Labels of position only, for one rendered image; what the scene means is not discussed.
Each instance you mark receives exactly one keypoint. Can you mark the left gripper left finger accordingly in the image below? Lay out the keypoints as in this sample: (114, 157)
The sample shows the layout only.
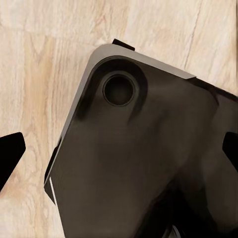
(12, 148)

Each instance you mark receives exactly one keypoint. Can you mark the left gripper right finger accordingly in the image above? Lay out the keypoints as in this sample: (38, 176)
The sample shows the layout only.
(230, 148)

